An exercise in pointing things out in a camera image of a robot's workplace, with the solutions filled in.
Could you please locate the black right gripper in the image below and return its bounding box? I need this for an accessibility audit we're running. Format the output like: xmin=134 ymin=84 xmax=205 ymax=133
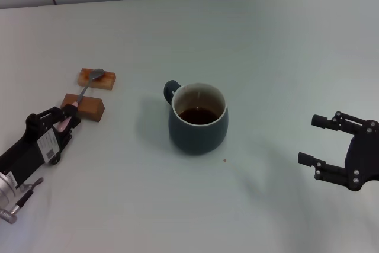
xmin=298 ymin=111 xmax=379 ymax=192

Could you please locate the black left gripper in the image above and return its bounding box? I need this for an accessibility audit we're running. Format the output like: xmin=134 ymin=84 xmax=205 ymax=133
xmin=0 ymin=104 xmax=81 ymax=189

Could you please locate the pink handled metal spoon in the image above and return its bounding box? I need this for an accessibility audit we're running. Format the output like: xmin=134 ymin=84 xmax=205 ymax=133
xmin=57 ymin=68 xmax=106 ymax=132

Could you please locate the grey ceramic coffee cup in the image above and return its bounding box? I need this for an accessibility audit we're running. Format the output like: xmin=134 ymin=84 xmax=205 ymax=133
xmin=163 ymin=80 xmax=229 ymax=156

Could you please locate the dark arched wooden block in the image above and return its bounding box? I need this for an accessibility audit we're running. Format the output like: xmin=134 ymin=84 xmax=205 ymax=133
xmin=60 ymin=92 xmax=106 ymax=123

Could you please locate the light stained wooden block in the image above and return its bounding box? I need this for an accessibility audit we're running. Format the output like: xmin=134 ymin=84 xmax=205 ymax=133
xmin=77 ymin=68 xmax=117 ymax=91

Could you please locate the left arm cable with plug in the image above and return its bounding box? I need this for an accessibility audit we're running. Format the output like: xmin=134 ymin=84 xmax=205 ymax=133
xmin=0 ymin=177 xmax=44 ymax=225

